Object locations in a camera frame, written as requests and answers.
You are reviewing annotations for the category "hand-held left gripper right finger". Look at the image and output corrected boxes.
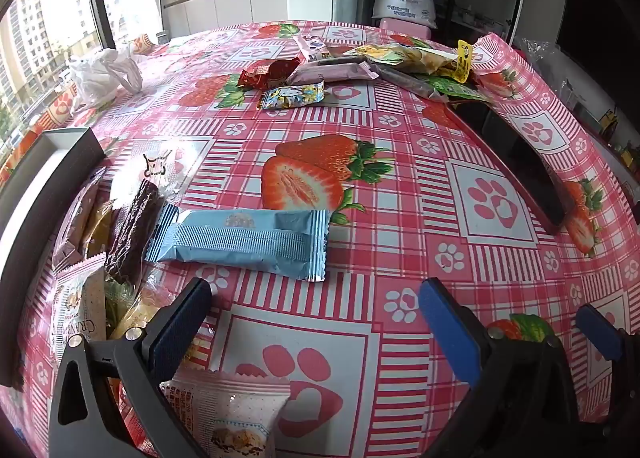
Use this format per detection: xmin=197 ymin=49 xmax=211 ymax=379
xmin=419 ymin=278 xmax=592 ymax=458

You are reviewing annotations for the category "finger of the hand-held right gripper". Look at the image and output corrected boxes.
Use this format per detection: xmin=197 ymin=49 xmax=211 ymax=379
xmin=575 ymin=304 xmax=640 ymax=389

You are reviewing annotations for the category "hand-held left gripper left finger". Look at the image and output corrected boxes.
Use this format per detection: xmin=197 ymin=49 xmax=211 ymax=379
xmin=48 ymin=278 xmax=213 ymax=458

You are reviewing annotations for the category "blue snack packet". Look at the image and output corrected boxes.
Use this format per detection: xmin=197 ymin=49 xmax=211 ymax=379
xmin=144 ymin=204 xmax=331 ymax=283

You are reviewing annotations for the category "black box with white inside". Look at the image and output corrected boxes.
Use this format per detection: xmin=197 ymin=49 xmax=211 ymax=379
xmin=0 ymin=129 xmax=106 ymax=389

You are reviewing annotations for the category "yellow snack packet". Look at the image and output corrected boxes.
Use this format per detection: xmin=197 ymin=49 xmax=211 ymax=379
xmin=107 ymin=288 xmax=176 ymax=339

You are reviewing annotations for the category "white dotted snack packet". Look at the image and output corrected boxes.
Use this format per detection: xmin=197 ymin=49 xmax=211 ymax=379
xmin=160 ymin=369 xmax=292 ymax=458

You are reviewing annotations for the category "cream snack packet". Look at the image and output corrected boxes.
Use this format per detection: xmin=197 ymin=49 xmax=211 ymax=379
xmin=55 ymin=258 xmax=108 ymax=344

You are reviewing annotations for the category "dark brown snack packet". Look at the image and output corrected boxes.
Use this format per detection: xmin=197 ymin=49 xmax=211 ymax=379
xmin=103 ymin=179 xmax=163 ymax=286

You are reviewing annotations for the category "strawberry print pink tablecloth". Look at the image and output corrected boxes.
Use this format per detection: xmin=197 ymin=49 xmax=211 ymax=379
xmin=0 ymin=20 xmax=640 ymax=458

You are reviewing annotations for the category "golden snack packet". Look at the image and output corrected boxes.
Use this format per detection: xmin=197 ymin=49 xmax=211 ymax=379
xmin=87 ymin=200 xmax=118 ymax=259

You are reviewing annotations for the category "long black box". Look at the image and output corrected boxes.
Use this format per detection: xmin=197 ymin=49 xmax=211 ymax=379
xmin=452 ymin=100 xmax=576 ymax=236

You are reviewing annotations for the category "green snack packet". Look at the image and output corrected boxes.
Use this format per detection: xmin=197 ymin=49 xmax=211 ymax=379
xmin=425 ymin=75 xmax=493 ymax=103

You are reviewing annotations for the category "long dark clear packet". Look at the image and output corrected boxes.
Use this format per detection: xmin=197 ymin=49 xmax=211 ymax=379
xmin=370 ymin=62 xmax=448 ymax=101

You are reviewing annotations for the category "small blue yellow packet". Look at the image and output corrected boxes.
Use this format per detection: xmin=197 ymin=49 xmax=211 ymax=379
xmin=257 ymin=81 xmax=326 ymax=111

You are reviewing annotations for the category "yellow tagged packet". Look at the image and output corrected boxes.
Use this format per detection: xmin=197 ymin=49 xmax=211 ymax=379
xmin=440 ymin=40 xmax=473 ymax=83

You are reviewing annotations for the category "white plastic bag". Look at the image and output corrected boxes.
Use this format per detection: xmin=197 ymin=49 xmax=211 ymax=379
xmin=67 ymin=48 xmax=143 ymax=113

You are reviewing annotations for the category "red candy wrapper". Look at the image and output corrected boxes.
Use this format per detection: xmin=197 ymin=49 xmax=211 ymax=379
xmin=236 ymin=58 xmax=301 ymax=91

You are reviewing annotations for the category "large yellow white packet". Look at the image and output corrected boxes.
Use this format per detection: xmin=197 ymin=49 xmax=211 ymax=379
xmin=342 ymin=42 xmax=458 ymax=76

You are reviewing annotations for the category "pink snack packet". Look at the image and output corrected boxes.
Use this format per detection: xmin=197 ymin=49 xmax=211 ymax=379
xmin=286 ymin=60 xmax=381 ymax=87

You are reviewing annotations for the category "clear plastic bag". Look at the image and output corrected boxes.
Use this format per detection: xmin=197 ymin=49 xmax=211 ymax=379
xmin=520 ymin=38 xmax=566 ymax=69

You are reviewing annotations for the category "pink stool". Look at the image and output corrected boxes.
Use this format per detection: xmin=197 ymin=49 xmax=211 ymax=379
xmin=378 ymin=18 xmax=433 ymax=41

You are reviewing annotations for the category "white purple snack packet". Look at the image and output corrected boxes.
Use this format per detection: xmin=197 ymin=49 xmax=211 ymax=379
xmin=292 ymin=34 xmax=333 ymax=63

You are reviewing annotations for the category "white cabinet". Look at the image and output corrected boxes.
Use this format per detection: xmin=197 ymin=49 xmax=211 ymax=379
xmin=162 ymin=0 xmax=288 ymax=38

